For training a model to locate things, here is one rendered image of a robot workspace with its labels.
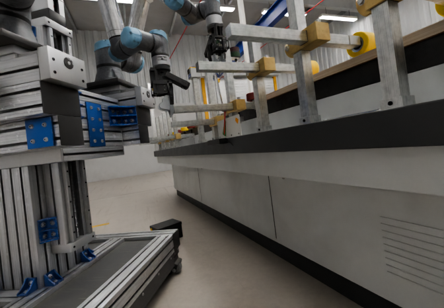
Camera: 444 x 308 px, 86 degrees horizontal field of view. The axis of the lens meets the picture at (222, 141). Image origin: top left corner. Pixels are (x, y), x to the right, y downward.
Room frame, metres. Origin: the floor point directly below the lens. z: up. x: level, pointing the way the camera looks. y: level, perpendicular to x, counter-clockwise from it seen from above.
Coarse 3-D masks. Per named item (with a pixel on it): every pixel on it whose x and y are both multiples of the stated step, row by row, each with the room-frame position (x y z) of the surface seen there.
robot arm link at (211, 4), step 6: (204, 0) 1.07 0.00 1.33; (210, 0) 1.06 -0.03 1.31; (216, 0) 1.06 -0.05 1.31; (204, 6) 1.07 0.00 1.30; (210, 6) 1.06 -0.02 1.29; (216, 6) 1.06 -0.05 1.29; (204, 12) 1.08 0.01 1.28; (210, 12) 1.06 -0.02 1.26; (216, 12) 1.06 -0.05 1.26; (204, 18) 1.11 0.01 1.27
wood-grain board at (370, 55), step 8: (432, 24) 0.59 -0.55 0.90; (440, 24) 0.57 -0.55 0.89; (416, 32) 0.62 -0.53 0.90; (424, 32) 0.60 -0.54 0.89; (432, 32) 0.59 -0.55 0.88; (440, 32) 0.58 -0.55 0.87; (408, 40) 0.64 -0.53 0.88; (416, 40) 0.62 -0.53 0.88; (360, 56) 0.76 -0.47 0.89; (368, 56) 0.74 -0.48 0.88; (376, 56) 0.72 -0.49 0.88; (344, 64) 0.81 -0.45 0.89; (352, 64) 0.79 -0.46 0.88; (360, 64) 0.77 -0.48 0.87; (320, 72) 0.91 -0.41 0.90; (328, 72) 0.88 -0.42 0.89; (336, 72) 0.85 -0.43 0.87; (288, 88) 1.08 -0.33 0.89; (296, 88) 1.04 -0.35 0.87; (272, 96) 1.19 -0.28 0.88
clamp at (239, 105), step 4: (236, 100) 1.10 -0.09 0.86; (240, 100) 1.11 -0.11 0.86; (244, 100) 1.12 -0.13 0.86; (236, 104) 1.10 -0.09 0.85; (240, 104) 1.11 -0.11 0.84; (244, 104) 1.12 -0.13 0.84; (236, 108) 1.11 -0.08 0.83; (240, 108) 1.11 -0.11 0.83; (244, 108) 1.12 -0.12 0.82; (228, 112) 1.19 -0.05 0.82
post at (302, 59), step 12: (288, 0) 0.73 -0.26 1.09; (300, 0) 0.72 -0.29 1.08; (288, 12) 0.74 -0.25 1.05; (300, 12) 0.72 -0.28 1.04; (300, 24) 0.72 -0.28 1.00; (300, 60) 0.72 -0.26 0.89; (300, 72) 0.72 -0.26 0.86; (312, 72) 0.73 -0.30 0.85; (300, 84) 0.73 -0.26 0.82; (312, 84) 0.72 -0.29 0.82; (300, 96) 0.74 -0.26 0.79; (312, 96) 0.72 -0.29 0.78; (300, 108) 0.74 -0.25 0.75; (312, 108) 0.72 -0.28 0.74
